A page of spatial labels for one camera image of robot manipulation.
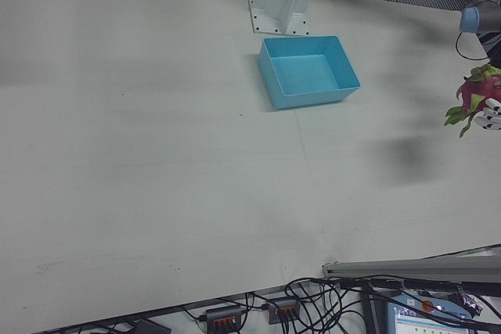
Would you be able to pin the teach pendant with screen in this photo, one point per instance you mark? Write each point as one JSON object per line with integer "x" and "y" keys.
{"x": 422, "y": 316}

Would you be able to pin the light blue plastic bin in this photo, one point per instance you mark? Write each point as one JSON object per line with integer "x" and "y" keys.
{"x": 305, "y": 72}

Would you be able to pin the pink dragon fruit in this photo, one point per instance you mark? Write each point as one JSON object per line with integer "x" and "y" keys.
{"x": 475, "y": 89}

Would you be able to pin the aluminium profile rail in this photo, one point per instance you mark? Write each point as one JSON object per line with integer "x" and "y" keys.
{"x": 391, "y": 269}

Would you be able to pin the white dexterous robot hand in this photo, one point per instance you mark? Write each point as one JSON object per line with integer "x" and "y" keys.
{"x": 491, "y": 117}

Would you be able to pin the black crinkled foil wrapper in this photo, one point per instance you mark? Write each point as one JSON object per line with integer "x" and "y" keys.
{"x": 471, "y": 304}

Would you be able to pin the black power adapter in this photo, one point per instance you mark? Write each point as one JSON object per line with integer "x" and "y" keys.
{"x": 150, "y": 327}

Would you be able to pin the grey USB hub orange ports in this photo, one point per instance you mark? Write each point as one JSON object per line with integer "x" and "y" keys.
{"x": 224, "y": 316}
{"x": 283, "y": 308}

